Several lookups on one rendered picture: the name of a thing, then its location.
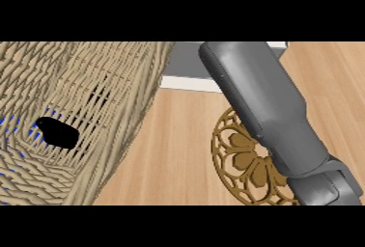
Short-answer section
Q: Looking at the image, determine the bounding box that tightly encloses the white grey appliance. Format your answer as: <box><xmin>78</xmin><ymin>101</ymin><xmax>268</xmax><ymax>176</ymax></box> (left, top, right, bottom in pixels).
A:
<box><xmin>159</xmin><ymin>41</ymin><xmax>289</xmax><ymax>95</ymax></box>

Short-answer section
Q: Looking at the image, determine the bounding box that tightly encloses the gold floral cutout placemat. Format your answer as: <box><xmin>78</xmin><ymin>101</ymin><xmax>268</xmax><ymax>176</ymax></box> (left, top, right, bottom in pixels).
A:
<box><xmin>209</xmin><ymin>107</ymin><xmax>302</xmax><ymax>206</ymax></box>

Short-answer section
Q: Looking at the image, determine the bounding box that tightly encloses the tan wicker basket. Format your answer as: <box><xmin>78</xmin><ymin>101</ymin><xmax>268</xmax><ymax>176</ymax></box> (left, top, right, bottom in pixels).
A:
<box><xmin>0</xmin><ymin>41</ymin><xmax>175</xmax><ymax>206</ymax></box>

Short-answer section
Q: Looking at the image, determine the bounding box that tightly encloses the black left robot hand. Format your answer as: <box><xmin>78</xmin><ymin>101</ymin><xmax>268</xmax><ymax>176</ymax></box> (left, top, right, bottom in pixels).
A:
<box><xmin>35</xmin><ymin>116</ymin><xmax>81</xmax><ymax>150</ymax></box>

